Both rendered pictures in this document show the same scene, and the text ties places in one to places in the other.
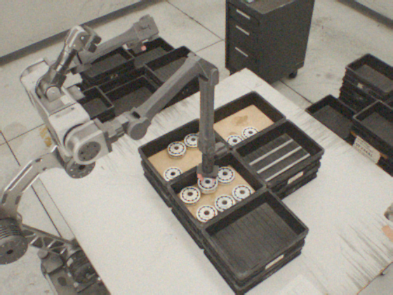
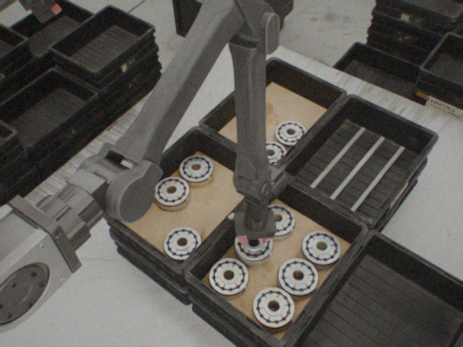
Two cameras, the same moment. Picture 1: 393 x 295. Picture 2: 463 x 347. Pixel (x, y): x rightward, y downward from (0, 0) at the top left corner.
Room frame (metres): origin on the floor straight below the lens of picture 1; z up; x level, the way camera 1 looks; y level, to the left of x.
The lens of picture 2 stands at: (0.65, 0.23, 2.07)
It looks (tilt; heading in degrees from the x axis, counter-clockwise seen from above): 52 degrees down; 343
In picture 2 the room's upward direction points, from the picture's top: 2 degrees counter-clockwise
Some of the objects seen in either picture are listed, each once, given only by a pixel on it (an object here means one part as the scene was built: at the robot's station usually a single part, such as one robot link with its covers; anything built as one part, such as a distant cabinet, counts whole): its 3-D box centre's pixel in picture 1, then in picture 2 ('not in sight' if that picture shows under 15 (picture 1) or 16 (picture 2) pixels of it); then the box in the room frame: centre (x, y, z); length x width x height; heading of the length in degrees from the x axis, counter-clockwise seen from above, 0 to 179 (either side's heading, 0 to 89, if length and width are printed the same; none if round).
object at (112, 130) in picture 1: (110, 131); (64, 219); (1.11, 0.34, 1.45); 0.09 x 0.08 x 0.12; 35
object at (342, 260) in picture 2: (216, 187); (278, 251); (1.23, -0.07, 0.92); 0.40 x 0.30 x 0.02; 122
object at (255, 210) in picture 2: (208, 158); (257, 202); (1.29, -0.03, 1.06); 0.07 x 0.06 x 0.07; 125
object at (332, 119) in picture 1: (333, 126); (373, 89); (2.25, -1.03, 0.26); 0.40 x 0.30 x 0.23; 35
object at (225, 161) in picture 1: (216, 193); (276, 260); (1.23, -0.07, 0.87); 0.40 x 0.30 x 0.11; 122
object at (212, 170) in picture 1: (208, 166); (255, 217); (1.29, -0.03, 1.00); 0.10 x 0.07 x 0.07; 76
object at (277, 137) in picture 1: (277, 157); (355, 165); (1.44, -0.40, 0.87); 0.40 x 0.30 x 0.11; 122
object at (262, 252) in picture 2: (208, 182); (253, 243); (1.29, -0.02, 0.88); 0.10 x 0.10 x 0.01
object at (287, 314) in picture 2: (206, 213); (273, 307); (1.12, -0.01, 0.86); 0.10 x 0.10 x 0.01
